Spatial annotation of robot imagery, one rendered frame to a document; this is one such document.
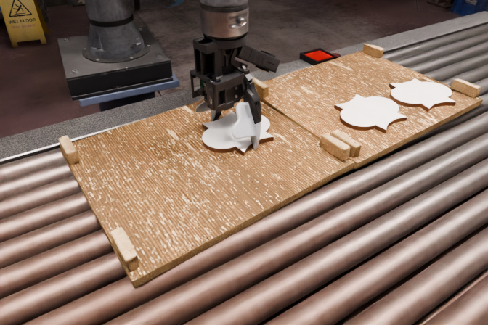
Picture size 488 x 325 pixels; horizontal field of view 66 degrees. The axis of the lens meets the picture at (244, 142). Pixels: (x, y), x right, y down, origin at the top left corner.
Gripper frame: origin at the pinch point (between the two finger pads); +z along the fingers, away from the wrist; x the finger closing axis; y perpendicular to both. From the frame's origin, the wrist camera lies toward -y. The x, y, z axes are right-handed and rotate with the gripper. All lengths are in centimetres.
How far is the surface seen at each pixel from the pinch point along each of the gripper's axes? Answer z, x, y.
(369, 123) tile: -0.6, 15.7, -21.0
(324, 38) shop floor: 95, -178, -264
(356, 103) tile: -0.6, 9.3, -25.8
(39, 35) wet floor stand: 86, -345, -46
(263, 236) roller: 3.1, 20.3, 11.9
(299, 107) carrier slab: 0.5, 1.4, -16.7
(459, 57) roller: 3, 10, -76
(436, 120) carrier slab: 0.4, 23.3, -33.7
